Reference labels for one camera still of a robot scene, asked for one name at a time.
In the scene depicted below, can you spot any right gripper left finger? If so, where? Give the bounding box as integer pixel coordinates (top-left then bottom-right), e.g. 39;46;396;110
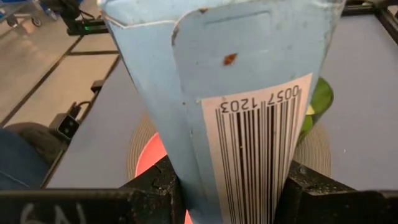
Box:
119;155;187;224

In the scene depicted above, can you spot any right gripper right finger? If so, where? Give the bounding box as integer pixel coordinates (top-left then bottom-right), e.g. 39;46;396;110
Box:
275;160;355;224

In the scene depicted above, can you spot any blue cinnamon cereal box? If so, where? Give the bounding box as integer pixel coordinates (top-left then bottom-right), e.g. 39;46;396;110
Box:
98;0;346;224

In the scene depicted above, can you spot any pink plate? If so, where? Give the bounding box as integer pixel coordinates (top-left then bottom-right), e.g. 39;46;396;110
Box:
135;132;193;224

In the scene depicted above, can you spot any round woven placemat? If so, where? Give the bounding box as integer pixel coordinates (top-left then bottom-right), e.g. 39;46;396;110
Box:
126;113;333;181

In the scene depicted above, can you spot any green glass cup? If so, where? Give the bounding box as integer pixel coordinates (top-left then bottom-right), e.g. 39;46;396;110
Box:
298;77;335;144

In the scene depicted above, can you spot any person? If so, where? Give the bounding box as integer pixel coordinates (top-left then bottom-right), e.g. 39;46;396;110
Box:
0;128;50;190

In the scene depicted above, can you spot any blue wheeled cart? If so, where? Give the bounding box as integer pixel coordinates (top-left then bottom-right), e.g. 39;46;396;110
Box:
0;0;43;27

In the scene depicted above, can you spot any small table-level camera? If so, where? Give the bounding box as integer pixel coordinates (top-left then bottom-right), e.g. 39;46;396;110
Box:
49;113;80;139

